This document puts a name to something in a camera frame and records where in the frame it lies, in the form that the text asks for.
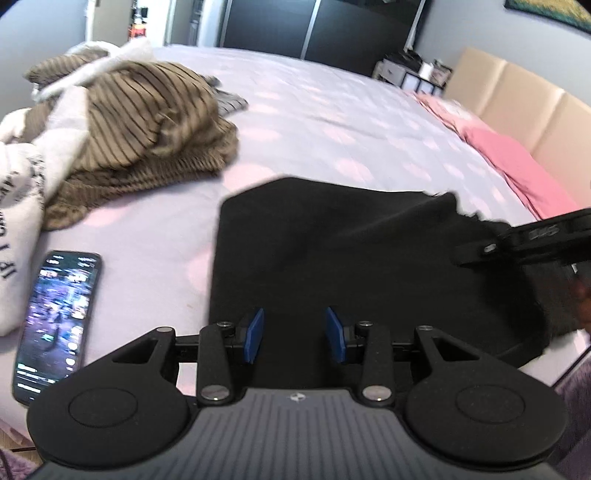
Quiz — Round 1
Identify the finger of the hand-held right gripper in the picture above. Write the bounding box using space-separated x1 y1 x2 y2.
454 239 509 267

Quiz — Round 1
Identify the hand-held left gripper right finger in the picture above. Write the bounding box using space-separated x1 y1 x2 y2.
323 306 468 403

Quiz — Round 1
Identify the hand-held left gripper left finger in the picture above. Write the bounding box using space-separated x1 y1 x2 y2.
112 308 266 403

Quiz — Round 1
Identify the black garment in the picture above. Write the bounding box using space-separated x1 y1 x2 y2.
207 176 580 385

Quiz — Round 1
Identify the pink pillow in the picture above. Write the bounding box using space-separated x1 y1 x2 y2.
413 90 580 220

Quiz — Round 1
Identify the beige padded headboard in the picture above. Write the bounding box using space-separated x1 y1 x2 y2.
444 46 591 206

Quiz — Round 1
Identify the purple shaggy rug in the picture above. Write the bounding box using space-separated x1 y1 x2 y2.
551 362 591 464

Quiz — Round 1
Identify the white cube nightstand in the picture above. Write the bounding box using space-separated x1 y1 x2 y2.
372 48 454 97

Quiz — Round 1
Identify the black smartphone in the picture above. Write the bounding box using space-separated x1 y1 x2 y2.
11 250 103 407

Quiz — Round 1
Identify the bed with polka-dot sheet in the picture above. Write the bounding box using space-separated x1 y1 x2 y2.
0 44 591 418

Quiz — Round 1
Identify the grey striped cloth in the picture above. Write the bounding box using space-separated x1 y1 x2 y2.
203 75 250 117

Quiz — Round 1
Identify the brown striped jacket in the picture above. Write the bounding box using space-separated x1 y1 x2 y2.
24 39 240 232

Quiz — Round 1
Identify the white printed hoodie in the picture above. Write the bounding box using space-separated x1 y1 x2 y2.
0 85 90 337

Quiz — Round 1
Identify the black wardrobe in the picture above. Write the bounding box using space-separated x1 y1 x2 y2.
221 0 433 77

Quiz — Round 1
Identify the framed wall picture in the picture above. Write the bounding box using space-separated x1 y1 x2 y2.
503 0 591 25

